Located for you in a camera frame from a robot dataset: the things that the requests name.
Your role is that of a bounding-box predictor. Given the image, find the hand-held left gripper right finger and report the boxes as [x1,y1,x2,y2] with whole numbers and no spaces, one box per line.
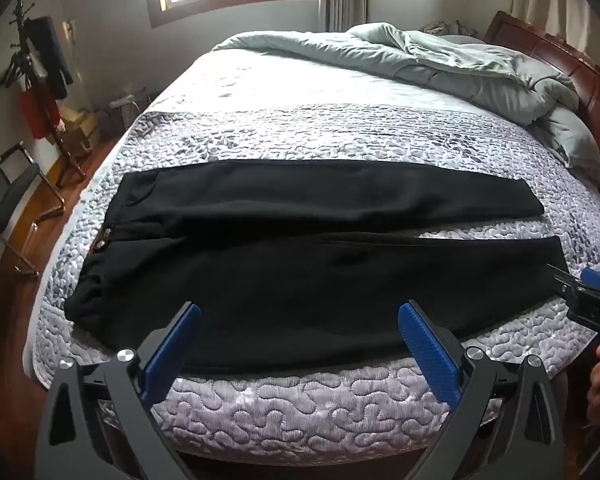
[396,300,567,480]

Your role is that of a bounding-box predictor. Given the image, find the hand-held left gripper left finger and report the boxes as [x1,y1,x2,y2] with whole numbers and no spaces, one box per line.
[35,301,203,480]

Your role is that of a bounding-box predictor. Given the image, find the black pants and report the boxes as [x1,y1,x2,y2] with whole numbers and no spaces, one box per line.
[64,158,568,376]

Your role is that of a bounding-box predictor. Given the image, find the person's right hand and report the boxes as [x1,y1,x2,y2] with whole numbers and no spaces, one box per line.
[586,339,600,423]

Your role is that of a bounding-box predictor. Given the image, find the wooden headboard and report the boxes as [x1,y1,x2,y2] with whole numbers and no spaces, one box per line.
[484,10,600,191]

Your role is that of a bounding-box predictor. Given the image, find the black mesh chair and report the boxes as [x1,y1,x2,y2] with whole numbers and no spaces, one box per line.
[0,140,66,276]

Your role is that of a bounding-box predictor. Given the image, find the cardboard box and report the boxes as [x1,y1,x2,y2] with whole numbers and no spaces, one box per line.
[60,107,101,153]

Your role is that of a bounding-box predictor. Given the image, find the bed with grey quilted cover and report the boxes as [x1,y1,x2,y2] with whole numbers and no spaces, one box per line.
[30,35,600,471]

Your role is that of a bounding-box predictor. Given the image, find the wooden coat rack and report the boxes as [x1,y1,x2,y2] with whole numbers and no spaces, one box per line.
[0,0,88,181]

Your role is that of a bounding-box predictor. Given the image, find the pale green duvet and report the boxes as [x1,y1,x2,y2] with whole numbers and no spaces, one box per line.
[212,22,600,183]

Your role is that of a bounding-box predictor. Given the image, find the red hanging garment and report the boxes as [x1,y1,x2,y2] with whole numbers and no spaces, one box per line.
[20,87,61,138]

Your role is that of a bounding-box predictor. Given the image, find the beige curtain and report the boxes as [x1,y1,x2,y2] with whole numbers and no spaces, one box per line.
[510,0,600,86]

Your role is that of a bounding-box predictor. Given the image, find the bunch of clothes hangers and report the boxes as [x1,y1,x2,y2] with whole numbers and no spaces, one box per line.
[0,50,36,90]

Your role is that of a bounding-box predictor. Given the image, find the black hanging jacket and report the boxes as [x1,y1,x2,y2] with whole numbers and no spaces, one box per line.
[30,16,74,101]

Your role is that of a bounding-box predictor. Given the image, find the wire basket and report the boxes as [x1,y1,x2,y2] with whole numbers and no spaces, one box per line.
[109,91,151,136]

